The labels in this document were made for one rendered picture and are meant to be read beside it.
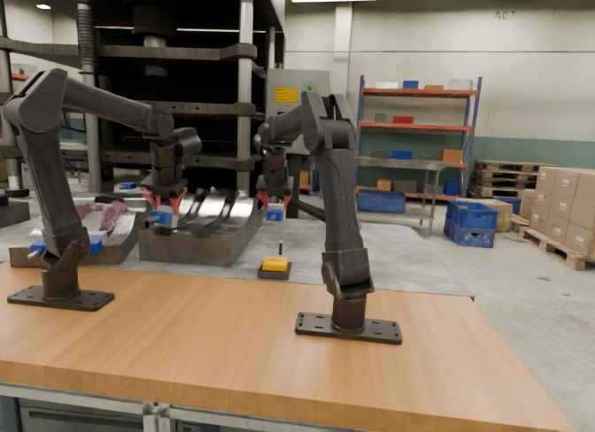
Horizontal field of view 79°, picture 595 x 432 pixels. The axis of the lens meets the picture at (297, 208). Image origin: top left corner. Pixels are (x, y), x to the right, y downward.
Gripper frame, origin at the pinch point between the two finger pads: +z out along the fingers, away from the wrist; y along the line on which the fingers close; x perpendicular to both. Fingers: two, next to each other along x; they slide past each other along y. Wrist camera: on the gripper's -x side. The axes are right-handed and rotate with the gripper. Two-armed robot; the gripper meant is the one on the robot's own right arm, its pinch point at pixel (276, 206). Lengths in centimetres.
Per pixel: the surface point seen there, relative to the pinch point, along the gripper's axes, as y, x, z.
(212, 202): 24.4, -12.1, 8.8
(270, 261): -0.9, 20.4, 2.2
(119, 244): 39.6, 19.4, 0.1
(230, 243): 10.5, 16.0, 0.9
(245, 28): 23, -84, -32
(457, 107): -265, -596, 207
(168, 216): 26.9, 13.9, -6.0
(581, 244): -273, -194, 182
